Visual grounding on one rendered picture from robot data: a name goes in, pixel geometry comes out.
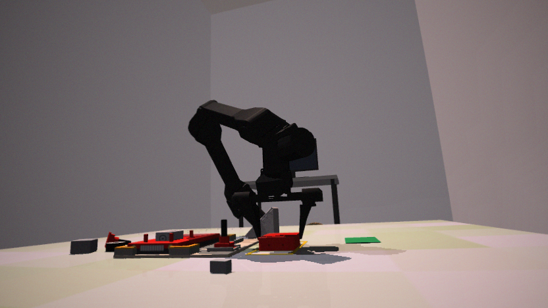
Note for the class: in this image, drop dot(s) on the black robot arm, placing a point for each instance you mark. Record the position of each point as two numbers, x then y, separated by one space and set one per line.
281 142

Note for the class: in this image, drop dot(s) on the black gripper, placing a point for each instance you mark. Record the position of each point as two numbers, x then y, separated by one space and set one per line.
248 200

